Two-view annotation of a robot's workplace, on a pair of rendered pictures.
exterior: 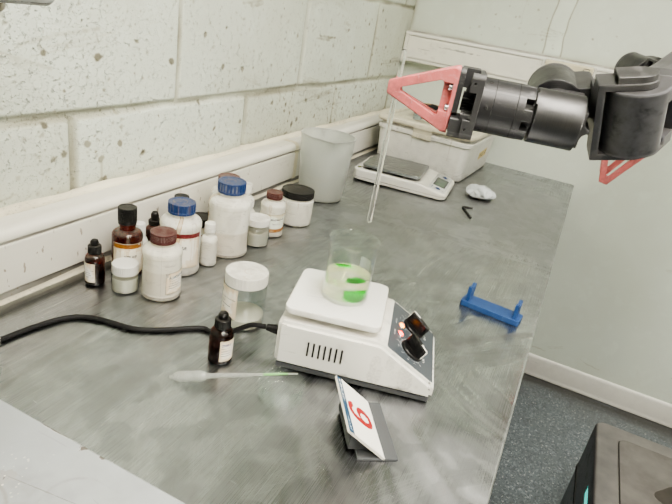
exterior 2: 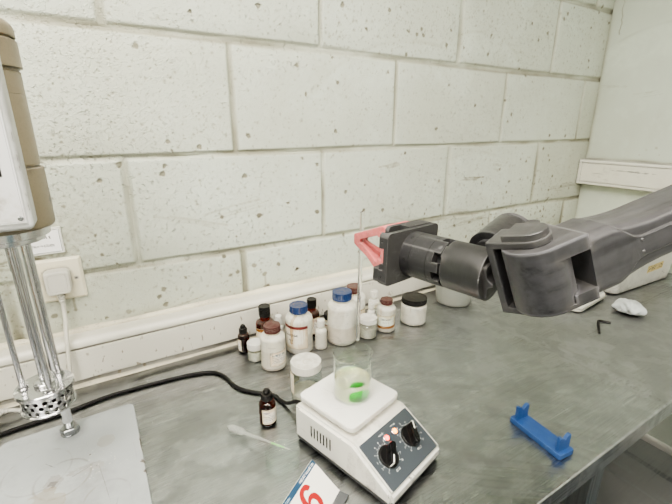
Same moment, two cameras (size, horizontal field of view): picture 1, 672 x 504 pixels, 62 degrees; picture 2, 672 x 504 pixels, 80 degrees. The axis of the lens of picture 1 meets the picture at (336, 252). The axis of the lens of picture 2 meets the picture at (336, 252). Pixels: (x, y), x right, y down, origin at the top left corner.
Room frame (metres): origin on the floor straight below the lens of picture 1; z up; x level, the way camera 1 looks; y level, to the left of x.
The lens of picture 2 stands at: (0.19, -0.34, 1.26)
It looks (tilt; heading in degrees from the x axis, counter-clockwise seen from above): 18 degrees down; 38
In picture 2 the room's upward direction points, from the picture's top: straight up
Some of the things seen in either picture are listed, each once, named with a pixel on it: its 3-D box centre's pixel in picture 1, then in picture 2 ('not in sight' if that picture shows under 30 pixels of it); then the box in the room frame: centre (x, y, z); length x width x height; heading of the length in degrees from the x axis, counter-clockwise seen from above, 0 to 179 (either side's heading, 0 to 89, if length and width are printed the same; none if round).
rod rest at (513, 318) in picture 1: (493, 302); (541, 428); (0.84, -0.27, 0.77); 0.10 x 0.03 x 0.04; 63
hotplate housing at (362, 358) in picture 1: (353, 331); (360, 425); (0.64, -0.04, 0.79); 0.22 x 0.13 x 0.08; 84
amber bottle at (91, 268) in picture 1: (94, 260); (243, 337); (0.71, 0.34, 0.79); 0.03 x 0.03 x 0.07
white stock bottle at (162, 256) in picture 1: (162, 262); (272, 345); (0.71, 0.24, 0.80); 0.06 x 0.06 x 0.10
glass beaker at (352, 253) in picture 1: (349, 270); (351, 374); (0.64, -0.02, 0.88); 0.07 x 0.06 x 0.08; 0
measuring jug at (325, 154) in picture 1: (323, 163); (456, 275); (1.30, 0.07, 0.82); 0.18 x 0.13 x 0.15; 15
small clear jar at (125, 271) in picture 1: (125, 276); (255, 350); (0.70, 0.29, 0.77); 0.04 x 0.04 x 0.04
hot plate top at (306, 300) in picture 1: (339, 298); (349, 395); (0.64, -0.02, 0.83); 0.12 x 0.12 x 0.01; 84
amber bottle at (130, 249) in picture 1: (127, 240); (265, 326); (0.75, 0.31, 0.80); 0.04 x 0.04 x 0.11
